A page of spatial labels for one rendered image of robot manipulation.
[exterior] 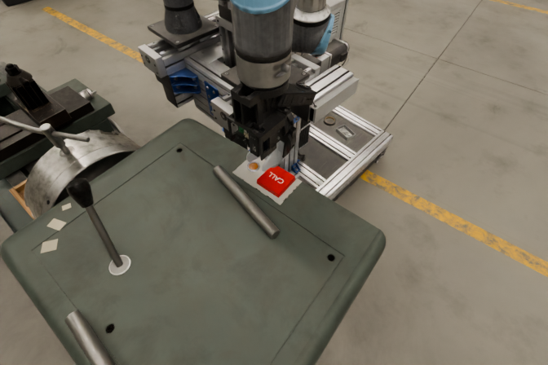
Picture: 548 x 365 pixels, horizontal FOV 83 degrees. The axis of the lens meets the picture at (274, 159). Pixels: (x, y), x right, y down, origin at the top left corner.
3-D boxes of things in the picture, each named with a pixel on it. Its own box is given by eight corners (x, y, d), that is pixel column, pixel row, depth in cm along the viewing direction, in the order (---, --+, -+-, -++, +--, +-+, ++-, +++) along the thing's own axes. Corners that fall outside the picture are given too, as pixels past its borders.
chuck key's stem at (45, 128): (80, 156, 77) (51, 123, 68) (74, 163, 76) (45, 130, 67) (72, 155, 78) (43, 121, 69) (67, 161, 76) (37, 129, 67)
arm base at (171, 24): (188, 14, 138) (183, -10, 130) (209, 25, 131) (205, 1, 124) (158, 25, 131) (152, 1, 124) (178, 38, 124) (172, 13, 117)
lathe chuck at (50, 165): (170, 187, 105) (132, 121, 80) (85, 261, 90) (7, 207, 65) (152, 174, 108) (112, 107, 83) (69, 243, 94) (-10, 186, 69)
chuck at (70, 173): (176, 193, 103) (140, 127, 78) (91, 268, 89) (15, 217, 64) (170, 187, 105) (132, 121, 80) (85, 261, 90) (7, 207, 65)
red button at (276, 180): (295, 182, 67) (296, 176, 66) (278, 200, 64) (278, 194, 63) (273, 168, 70) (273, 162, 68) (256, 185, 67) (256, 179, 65)
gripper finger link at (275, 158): (255, 180, 59) (253, 147, 52) (275, 162, 62) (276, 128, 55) (267, 189, 57) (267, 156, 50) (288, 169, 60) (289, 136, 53)
